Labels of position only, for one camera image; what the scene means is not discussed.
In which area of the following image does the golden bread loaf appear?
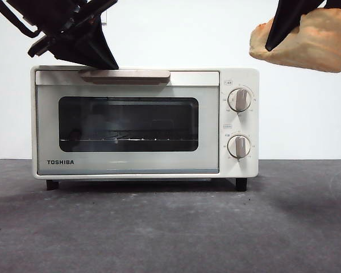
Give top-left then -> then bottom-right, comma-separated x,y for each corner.
249,7 -> 341,73

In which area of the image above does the glass oven door with handle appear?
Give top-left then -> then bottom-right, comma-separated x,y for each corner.
35,69 -> 220,175

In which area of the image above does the cream oven control knob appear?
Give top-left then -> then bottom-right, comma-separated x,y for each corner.
227,135 -> 251,159
227,88 -> 252,113

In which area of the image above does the cream Toshiba toaster oven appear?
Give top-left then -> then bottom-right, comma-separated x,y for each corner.
30,65 -> 260,192

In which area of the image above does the metal wire oven rack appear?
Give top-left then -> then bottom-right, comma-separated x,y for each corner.
60,138 -> 193,142

